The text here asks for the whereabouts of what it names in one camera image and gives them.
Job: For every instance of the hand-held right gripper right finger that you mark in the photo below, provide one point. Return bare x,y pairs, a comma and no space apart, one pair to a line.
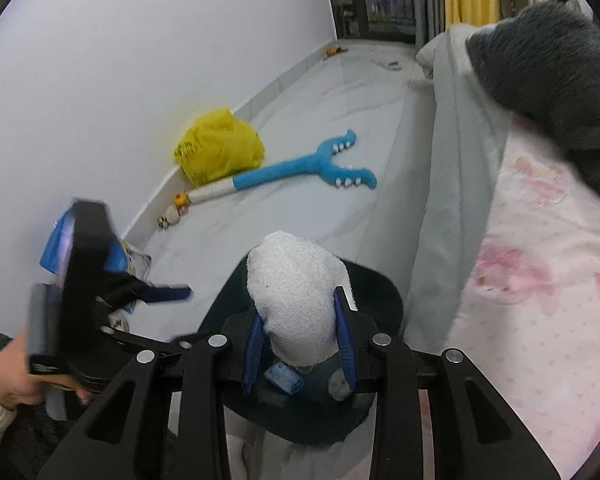
345,335

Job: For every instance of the small beige toy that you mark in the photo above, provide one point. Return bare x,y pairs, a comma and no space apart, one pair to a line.
169,217

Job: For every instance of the blue white box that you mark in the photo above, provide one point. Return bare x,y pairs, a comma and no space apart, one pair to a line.
282,377

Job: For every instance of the person's left hand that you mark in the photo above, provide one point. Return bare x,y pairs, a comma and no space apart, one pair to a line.
10,375

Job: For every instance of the grey bed sheet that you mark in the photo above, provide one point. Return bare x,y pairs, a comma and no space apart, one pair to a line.
445,185

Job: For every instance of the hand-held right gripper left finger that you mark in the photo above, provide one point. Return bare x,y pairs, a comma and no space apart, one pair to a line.
252,355

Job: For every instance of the small yellow toy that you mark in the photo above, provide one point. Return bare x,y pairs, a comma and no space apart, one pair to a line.
181,200

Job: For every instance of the blue printed packet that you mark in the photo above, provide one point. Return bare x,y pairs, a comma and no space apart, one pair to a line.
137,262

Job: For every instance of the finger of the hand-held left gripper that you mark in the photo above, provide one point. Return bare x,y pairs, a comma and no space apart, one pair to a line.
167,293

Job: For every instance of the grey crumpled wad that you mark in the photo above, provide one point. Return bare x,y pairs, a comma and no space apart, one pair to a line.
339,386

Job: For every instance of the dark green bin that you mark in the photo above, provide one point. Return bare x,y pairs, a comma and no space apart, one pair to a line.
375,290

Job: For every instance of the dark grey fleece blanket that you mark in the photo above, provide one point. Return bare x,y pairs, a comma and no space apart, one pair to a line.
545,70

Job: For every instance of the pink printed blanket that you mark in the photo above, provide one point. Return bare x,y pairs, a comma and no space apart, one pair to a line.
530,260

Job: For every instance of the white terry towel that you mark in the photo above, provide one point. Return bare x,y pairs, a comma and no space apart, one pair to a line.
295,300

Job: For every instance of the blue plush toy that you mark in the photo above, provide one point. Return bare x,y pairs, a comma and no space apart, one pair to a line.
280,170

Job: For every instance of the small orange toy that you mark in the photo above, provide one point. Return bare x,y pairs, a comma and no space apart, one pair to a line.
336,51

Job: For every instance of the yellow plastic bag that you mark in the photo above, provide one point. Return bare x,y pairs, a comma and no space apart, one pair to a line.
215,145

